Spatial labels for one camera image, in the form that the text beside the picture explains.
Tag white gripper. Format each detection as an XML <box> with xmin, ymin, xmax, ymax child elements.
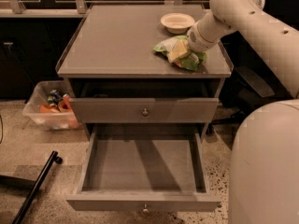
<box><xmin>167</xmin><ymin>25</ymin><xmax>217</xmax><ymax>63</ymax></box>

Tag green rice chip bag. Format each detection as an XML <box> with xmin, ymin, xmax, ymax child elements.
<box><xmin>153</xmin><ymin>35</ymin><xmax>206</xmax><ymax>72</ymax></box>

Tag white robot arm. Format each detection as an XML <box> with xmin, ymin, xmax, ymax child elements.
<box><xmin>187</xmin><ymin>0</ymin><xmax>299</xmax><ymax>224</ymax></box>

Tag grey drawer cabinet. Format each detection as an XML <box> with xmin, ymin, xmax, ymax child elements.
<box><xmin>58</xmin><ymin>5</ymin><xmax>233</xmax><ymax>134</ymax></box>

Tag grey top drawer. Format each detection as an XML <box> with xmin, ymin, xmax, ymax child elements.
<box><xmin>70</xmin><ymin>79</ymin><xmax>219</xmax><ymax>123</ymax></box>

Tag open grey middle drawer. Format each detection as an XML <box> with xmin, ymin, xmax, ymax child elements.
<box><xmin>66</xmin><ymin>124</ymin><xmax>221</xmax><ymax>212</ymax></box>

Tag white paper bowl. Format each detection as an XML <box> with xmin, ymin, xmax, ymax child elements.
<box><xmin>161</xmin><ymin>13</ymin><xmax>194</xmax><ymax>35</ymax></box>

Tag round brass top knob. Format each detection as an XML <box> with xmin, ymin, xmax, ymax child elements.
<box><xmin>142</xmin><ymin>108</ymin><xmax>150</xmax><ymax>117</ymax></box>

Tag round brass knob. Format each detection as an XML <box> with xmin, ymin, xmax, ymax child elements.
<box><xmin>142</xmin><ymin>204</ymin><xmax>150</xmax><ymax>215</ymax></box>
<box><xmin>142</xmin><ymin>108</ymin><xmax>150</xmax><ymax>117</ymax></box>

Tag black office chair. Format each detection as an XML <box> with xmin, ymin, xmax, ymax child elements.
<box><xmin>207</xmin><ymin>32</ymin><xmax>278</xmax><ymax>133</ymax></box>

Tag orange snack packages in bin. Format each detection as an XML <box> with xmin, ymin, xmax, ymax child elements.
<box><xmin>39</xmin><ymin>89</ymin><xmax>79</xmax><ymax>129</ymax></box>

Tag clear plastic storage bin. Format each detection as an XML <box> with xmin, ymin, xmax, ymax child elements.
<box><xmin>22</xmin><ymin>80</ymin><xmax>71</xmax><ymax>130</ymax></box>

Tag round brass middle knob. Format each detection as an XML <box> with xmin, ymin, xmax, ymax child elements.
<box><xmin>142</xmin><ymin>204</ymin><xmax>150</xmax><ymax>215</ymax></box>

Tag black metal stand leg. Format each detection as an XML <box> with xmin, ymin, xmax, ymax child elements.
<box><xmin>0</xmin><ymin>150</ymin><xmax>63</xmax><ymax>224</ymax></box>

